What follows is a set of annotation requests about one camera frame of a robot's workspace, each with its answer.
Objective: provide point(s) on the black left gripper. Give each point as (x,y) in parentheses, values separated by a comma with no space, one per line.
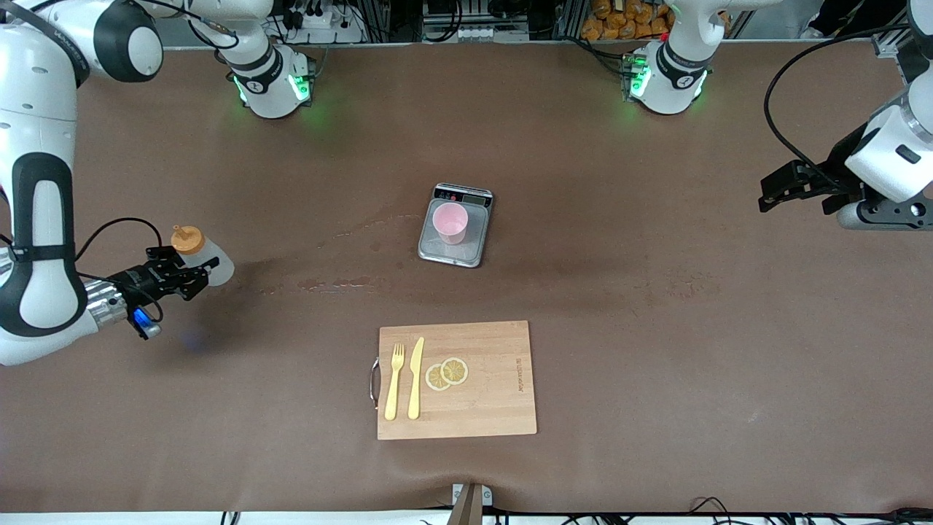
(835,171)

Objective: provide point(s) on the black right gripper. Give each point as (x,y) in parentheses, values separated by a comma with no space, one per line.
(136,280)

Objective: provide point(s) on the squeeze bottle with orange cap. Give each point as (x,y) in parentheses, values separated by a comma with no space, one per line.
(191,239)

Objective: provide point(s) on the pink plastic cup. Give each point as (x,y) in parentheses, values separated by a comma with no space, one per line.
(450,222)

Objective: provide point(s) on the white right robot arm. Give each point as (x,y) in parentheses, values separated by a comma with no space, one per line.
(44,109)

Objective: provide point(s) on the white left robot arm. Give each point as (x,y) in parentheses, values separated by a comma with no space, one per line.
(674,73)

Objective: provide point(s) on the yellow plastic fork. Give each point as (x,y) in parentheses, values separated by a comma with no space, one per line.
(393,386)

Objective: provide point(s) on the bag of orange snacks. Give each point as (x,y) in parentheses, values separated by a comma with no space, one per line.
(619,22)

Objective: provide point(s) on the yellow plastic knife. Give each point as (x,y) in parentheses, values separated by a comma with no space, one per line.
(415,379)

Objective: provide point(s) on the lemon slice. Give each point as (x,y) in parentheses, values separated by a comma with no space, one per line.
(455,370)
(434,379)

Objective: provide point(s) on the white power strip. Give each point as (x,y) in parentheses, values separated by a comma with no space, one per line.
(321,22)

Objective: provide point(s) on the silver digital kitchen scale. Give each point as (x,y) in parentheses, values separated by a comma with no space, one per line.
(474,248)

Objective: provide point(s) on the wooden cutting board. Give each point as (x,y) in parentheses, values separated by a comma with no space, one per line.
(496,394)

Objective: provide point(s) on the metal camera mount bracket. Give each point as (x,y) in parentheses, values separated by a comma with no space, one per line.
(470,507)

